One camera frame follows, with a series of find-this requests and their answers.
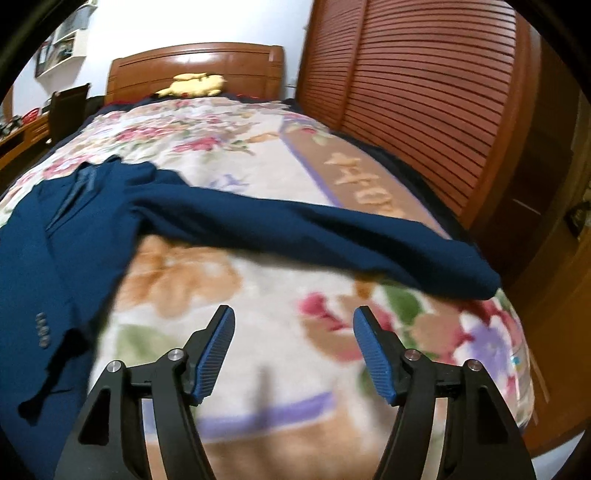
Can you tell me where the wooden desk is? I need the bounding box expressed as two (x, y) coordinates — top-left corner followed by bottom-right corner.
(0, 113), (51, 174)

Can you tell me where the wooden headboard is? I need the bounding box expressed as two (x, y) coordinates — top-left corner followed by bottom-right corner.
(105, 42), (287, 106)

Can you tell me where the white wall shelf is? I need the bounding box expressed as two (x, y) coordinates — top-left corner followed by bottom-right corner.
(34, 9), (90, 79)

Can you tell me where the floral blanket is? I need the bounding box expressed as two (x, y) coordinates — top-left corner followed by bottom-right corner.
(0, 95), (536, 480)

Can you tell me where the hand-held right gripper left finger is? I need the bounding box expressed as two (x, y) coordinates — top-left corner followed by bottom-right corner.
(54, 305), (236, 480)

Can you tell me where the blue suit jacket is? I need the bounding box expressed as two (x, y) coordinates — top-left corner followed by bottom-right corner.
(0, 156), (503, 428)

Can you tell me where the black chair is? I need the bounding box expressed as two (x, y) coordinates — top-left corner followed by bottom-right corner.
(48, 83), (92, 145)

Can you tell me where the wooden slatted wardrobe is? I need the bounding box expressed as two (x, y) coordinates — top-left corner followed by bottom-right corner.
(295, 0), (583, 287)

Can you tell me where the navy bed sheet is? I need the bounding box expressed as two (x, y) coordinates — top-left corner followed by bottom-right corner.
(41, 92), (481, 250)

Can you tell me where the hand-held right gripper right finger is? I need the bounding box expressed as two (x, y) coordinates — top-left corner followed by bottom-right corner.
(353, 305), (539, 480)

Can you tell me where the yellow plush toy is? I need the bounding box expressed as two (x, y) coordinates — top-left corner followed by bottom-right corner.
(154, 72), (229, 99)

